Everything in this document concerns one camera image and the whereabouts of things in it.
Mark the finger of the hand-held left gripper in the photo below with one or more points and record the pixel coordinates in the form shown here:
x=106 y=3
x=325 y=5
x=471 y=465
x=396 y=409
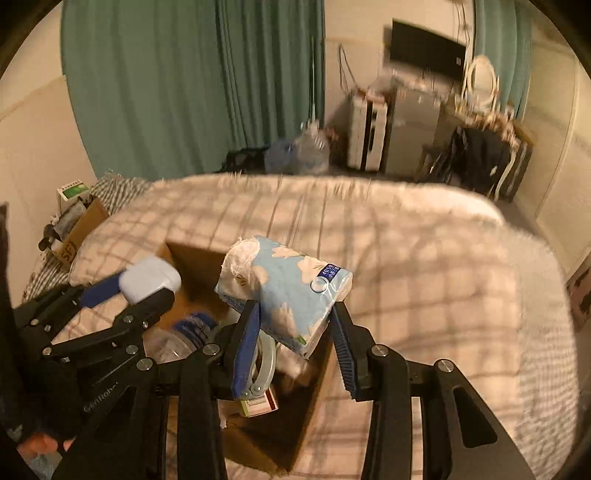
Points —
x=138 y=318
x=99 y=290

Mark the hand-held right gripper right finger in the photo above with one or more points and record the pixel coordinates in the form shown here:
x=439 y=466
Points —
x=344 y=355

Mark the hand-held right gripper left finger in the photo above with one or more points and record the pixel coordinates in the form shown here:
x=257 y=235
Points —
x=244 y=350

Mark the white plastic case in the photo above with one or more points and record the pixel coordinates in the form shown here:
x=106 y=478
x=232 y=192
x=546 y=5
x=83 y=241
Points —
x=147 y=279

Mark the clear plastic bottle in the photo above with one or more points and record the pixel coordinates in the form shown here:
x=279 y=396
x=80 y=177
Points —
x=184 y=332

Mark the yellow paper carton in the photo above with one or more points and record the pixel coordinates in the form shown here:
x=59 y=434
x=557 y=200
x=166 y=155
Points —
x=261 y=406

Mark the blue floral tissue pack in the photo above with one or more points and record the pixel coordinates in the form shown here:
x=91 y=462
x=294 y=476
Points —
x=286 y=286

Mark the large cardboard box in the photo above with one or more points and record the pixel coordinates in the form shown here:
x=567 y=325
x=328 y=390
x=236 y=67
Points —
x=277 y=438

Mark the person's left hand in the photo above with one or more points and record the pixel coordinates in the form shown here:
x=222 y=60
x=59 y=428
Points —
x=41 y=446

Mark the small cardboard box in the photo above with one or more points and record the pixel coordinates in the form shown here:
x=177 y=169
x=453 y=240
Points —
x=85 y=226

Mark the green and white box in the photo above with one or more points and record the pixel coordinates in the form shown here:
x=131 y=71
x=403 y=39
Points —
x=74 y=190

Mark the black bag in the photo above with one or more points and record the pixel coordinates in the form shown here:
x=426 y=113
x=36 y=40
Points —
x=244 y=160

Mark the bluish plastic container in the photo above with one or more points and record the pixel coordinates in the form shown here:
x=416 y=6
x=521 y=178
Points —
x=279 y=157

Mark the large clear water jug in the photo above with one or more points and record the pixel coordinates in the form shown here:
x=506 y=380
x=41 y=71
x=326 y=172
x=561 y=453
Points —
x=311 y=150

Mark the wide green curtain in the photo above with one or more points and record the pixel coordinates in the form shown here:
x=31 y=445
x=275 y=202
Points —
x=147 y=83

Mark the white suitcase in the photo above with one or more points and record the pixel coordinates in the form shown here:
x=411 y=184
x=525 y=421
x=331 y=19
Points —
x=367 y=131

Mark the silver small fridge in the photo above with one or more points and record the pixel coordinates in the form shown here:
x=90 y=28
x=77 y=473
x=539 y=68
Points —
x=411 y=134

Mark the black jacket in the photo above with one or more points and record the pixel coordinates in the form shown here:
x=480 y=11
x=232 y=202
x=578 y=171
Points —
x=480 y=157

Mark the brown suitcase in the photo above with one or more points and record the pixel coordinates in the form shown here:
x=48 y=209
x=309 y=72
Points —
x=519 y=157

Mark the clear plastic bag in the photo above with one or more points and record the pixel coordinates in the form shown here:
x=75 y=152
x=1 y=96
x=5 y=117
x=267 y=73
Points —
x=383 y=83

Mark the white pole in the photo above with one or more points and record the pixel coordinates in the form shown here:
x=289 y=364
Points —
x=314 y=78

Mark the fluffy tan object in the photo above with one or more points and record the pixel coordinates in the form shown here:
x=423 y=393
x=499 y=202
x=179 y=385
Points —
x=498 y=122

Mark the white louvered wardrobe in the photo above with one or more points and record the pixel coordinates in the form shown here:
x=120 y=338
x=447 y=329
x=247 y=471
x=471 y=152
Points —
x=558 y=161

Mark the white oval mirror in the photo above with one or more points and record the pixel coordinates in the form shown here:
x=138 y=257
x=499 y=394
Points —
x=481 y=81

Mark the narrow green curtain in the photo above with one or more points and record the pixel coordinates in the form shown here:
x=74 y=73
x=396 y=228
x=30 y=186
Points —
x=503 y=41

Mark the black wall television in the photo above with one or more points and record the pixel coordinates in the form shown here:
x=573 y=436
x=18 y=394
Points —
x=427 y=48

